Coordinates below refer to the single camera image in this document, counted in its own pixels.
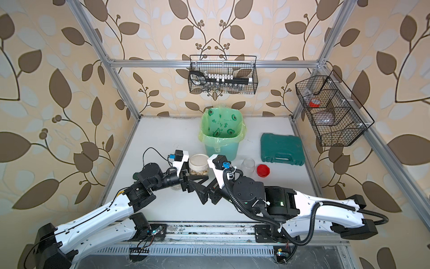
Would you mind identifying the wire basket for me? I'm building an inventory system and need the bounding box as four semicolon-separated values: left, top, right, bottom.
188;54;259;95
295;70;375;147

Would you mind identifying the yellow-green bin liner bag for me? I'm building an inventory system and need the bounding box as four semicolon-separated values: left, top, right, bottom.
198;106;246;154

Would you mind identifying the right wire basket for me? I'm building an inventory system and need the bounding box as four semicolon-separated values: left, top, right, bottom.
295;70;375;147

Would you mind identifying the red jar lid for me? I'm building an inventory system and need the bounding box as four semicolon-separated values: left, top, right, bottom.
256;164;271;178

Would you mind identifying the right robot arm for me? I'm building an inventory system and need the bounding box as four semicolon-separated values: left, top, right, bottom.
188;177;388;246

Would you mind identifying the back wire basket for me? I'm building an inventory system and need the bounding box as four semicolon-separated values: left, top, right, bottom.
188;54;259;95

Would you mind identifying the red object in basket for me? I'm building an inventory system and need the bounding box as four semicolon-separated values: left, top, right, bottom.
309;98;321;108

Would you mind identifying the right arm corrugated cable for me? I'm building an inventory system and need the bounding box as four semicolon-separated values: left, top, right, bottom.
223;167;390;247

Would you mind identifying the green plastic tool case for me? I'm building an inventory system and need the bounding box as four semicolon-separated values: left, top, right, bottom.
260;133;306;166

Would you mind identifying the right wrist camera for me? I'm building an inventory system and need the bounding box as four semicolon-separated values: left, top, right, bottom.
208;154;234;189

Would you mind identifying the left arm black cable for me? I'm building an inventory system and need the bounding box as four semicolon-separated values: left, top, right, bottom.
19;147;172;269

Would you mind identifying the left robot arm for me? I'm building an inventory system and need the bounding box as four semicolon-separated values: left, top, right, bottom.
23;162;222;269

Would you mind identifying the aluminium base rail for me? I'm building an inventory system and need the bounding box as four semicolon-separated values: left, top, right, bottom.
97;221;350;245

